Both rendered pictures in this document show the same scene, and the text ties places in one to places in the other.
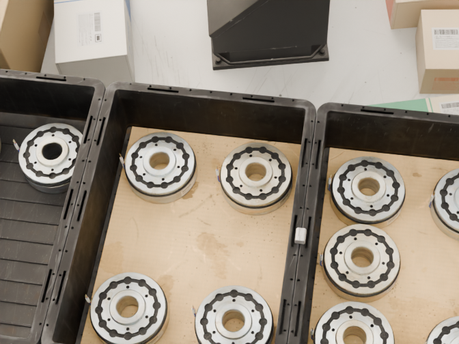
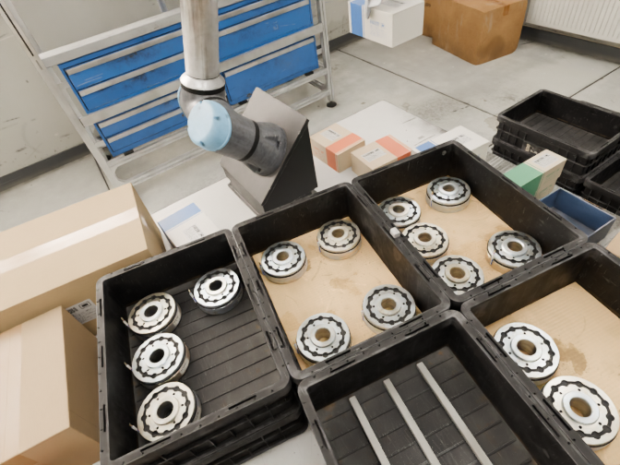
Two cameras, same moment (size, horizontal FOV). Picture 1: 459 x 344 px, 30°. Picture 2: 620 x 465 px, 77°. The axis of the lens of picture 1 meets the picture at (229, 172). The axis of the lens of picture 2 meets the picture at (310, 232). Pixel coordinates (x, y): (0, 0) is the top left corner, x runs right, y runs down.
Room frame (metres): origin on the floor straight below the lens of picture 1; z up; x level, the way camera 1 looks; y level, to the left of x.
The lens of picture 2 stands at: (0.05, 0.33, 1.52)
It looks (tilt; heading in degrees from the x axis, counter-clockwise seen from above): 46 degrees down; 330
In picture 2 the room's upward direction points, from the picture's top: 12 degrees counter-clockwise
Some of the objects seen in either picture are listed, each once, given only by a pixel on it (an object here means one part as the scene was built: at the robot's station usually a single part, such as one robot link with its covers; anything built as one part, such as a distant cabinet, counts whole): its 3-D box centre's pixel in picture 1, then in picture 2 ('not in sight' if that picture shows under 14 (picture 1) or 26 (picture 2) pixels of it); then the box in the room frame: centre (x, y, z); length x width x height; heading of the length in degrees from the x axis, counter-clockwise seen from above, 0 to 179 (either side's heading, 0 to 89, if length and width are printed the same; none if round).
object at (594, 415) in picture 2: not in sight; (579, 407); (0.03, -0.06, 0.86); 0.05 x 0.05 x 0.01
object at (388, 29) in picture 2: not in sight; (384, 17); (0.96, -0.60, 1.09); 0.20 x 0.12 x 0.09; 176
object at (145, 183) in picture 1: (160, 162); (282, 257); (0.60, 0.10, 0.86); 0.10 x 0.10 x 0.01
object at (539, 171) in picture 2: not in sight; (522, 181); (0.41, -0.55, 0.79); 0.24 x 0.06 x 0.06; 83
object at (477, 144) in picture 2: not in sight; (448, 157); (0.65, -0.56, 0.75); 0.20 x 0.12 x 0.09; 81
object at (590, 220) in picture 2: not in sight; (555, 229); (0.28, -0.51, 0.74); 0.20 x 0.15 x 0.07; 82
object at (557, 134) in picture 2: not in sight; (547, 164); (0.60, -1.22, 0.37); 0.40 x 0.30 x 0.45; 176
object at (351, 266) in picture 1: (362, 257); (424, 237); (0.41, -0.16, 0.86); 0.05 x 0.05 x 0.01
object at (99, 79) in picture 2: not in sight; (149, 91); (2.40, -0.16, 0.60); 0.72 x 0.03 x 0.56; 86
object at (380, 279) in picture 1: (361, 259); (424, 239); (0.41, -0.16, 0.86); 0.10 x 0.10 x 0.01
